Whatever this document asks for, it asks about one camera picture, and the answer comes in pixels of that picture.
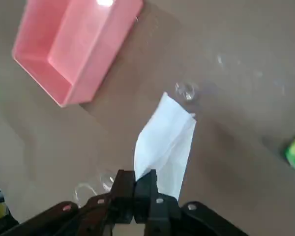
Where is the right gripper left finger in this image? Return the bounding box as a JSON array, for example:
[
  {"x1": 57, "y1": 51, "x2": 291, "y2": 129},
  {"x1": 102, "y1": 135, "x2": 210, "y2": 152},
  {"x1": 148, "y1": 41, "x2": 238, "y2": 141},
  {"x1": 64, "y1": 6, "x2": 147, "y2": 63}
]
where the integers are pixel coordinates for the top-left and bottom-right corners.
[{"x1": 0, "y1": 169, "x2": 135, "y2": 236}]

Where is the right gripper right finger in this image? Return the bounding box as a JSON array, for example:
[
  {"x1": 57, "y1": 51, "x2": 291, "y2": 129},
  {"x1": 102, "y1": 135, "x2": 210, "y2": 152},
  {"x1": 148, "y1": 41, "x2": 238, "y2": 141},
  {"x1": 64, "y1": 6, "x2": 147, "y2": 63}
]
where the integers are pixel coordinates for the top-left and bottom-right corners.
[{"x1": 134, "y1": 169, "x2": 249, "y2": 236}]

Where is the white tissue sheet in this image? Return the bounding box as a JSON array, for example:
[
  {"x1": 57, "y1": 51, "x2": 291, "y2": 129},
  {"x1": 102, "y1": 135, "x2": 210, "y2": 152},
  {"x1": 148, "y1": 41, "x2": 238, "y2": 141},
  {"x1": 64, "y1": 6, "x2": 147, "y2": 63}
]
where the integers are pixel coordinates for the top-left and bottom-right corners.
[{"x1": 133, "y1": 92, "x2": 197, "y2": 201}]

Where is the large clear glass beaker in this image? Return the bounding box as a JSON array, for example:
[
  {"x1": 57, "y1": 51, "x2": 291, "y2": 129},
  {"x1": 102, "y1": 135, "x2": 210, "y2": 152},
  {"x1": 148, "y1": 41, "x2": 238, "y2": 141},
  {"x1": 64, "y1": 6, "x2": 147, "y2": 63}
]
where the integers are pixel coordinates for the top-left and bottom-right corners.
[{"x1": 73, "y1": 168, "x2": 116, "y2": 207}]

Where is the pink plastic rectangular container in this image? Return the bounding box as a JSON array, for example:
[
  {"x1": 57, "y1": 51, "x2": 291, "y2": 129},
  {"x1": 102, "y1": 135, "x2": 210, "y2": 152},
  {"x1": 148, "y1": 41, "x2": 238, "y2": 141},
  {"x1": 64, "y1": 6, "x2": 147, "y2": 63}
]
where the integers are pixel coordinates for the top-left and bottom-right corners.
[{"x1": 11, "y1": 0, "x2": 144, "y2": 108}]

